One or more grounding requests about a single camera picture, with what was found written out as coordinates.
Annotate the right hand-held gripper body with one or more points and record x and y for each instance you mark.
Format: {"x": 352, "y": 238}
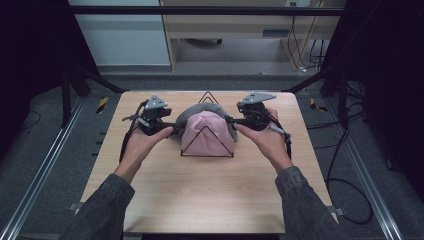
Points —
{"x": 255, "y": 111}

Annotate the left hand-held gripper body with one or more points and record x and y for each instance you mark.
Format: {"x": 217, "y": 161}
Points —
{"x": 153, "y": 116}

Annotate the pink beanie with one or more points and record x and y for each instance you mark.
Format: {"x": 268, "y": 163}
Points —
{"x": 206, "y": 135}

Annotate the gray beanie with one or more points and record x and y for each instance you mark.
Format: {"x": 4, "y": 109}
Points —
{"x": 203, "y": 107}

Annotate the person's left hand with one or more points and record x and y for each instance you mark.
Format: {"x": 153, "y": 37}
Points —
{"x": 141, "y": 146}

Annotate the person's right hand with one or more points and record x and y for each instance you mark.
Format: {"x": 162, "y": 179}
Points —
{"x": 270, "y": 143}

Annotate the yellow black tape strip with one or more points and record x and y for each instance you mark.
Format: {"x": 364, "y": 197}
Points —
{"x": 316, "y": 105}
{"x": 102, "y": 104}

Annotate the black stand strut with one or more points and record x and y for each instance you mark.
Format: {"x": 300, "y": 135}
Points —
{"x": 78, "y": 86}
{"x": 330, "y": 86}

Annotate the white cabinet panel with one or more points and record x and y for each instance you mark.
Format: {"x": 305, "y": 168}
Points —
{"x": 123, "y": 40}

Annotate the black curtain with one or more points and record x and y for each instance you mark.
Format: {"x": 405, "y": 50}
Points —
{"x": 30, "y": 66}
{"x": 386, "y": 83}

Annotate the black metal frame bar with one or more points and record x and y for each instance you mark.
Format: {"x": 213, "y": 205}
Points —
{"x": 206, "y": 10}

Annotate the aluminium rail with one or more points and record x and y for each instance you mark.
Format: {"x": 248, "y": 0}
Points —
{"x": 43, "y": 166}
{"x": 365, "y": 173}

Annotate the gray table bracket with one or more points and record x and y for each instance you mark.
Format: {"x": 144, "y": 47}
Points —
{"x": 71, "y": 206}
{"x": 336, "y": 210}

